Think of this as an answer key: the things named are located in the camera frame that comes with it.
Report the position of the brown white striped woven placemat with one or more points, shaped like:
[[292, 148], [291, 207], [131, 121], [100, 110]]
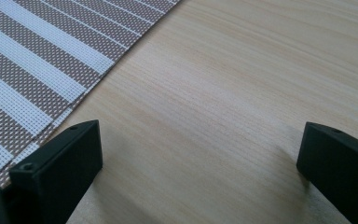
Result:
[[43, 62]]

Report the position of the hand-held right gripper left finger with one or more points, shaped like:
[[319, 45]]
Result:
[[59, 168]]

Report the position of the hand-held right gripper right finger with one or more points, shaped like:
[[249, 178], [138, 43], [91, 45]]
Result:
[[341, 168]]

